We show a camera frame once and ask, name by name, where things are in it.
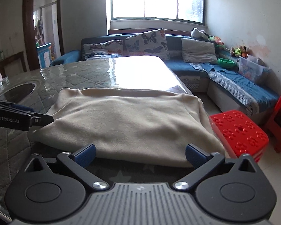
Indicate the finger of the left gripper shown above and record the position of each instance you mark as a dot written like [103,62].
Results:
[15,106]
[40,120]

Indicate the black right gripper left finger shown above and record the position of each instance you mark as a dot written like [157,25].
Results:
[83,157]

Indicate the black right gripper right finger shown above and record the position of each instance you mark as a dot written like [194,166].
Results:
[198,157]

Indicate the cream knit garment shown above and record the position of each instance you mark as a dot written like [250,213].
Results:
[142,126]

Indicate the round black induction cooktop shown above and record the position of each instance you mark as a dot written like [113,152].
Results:
[17,93]

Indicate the dark wooden side counter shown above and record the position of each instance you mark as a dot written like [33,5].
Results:
[10,59]

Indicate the near red plastic stool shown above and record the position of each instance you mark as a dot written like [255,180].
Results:
[239,134]

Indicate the red plastic stool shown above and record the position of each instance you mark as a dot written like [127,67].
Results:
[239,134]
[273,125]

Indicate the blue small cabinet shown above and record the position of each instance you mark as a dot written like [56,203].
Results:
[44,55]

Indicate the blue corner sofa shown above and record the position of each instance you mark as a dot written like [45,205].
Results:
[197,80]

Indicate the far red plastic stool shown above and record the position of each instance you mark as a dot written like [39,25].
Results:
[273,125]

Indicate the blue cloth on sofa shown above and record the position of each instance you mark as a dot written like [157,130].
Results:
[244,90]

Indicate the green plastic bowl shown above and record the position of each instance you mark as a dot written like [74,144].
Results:
[226,63]

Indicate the small butterfly print cushion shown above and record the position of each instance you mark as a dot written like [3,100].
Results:
[106,50]

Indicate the plain grey cushion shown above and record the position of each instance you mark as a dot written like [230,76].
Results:
[195,51]

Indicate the clear plastic storage box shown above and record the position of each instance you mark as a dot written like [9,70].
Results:
[254,69]

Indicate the brown plush toy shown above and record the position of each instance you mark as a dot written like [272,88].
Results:
[241,51]

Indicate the colourful toy pile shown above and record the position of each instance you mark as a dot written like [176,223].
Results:
[217,41]

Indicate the large butterfly print cushion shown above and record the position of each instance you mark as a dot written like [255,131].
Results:
[151,43]

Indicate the white plush toy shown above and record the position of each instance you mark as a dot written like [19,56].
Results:
[200,34]

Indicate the dark wooden door frame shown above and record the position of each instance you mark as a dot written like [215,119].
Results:
[42,25]

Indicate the window with frame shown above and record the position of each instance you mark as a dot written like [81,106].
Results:
[179,10]

